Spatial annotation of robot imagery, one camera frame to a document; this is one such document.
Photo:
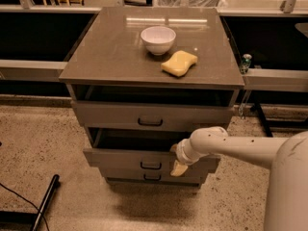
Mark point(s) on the grey bottom drawer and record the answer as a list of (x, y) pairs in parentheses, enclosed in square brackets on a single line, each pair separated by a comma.
[(190, 177)]

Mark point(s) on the grey drawer cabinet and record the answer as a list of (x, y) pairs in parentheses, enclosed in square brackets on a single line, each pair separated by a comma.
[(111, 63)]

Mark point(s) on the black bar on floor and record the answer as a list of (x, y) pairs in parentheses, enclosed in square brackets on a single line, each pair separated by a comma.
[(40, 215)]

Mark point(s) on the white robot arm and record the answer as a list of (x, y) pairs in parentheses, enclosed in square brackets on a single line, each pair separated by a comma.
[(285, 158)]

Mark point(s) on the white bowl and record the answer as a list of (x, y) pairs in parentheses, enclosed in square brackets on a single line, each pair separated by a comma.
[(158, 39)]

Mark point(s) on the grey metal rail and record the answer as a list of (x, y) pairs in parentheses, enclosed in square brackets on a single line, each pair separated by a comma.
[(254, 79)]

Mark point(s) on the yellow sponge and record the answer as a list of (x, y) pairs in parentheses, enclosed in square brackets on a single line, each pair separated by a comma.
[(179, 63)]

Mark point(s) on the grey drawer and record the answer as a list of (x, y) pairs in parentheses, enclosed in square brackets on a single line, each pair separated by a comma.
[(155, 117), (190, 177), (118, 151)]

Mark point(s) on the green bottle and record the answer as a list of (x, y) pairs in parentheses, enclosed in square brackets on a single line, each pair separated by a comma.
[(246, 62)]

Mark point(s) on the grey top drawer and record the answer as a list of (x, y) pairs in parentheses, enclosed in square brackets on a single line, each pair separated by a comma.
[(155, 117)]

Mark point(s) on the black stand leg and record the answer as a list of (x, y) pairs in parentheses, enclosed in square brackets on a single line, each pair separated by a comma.
[(263, 120)]

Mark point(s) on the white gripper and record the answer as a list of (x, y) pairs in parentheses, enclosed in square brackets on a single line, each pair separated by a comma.
[(181, 152)]

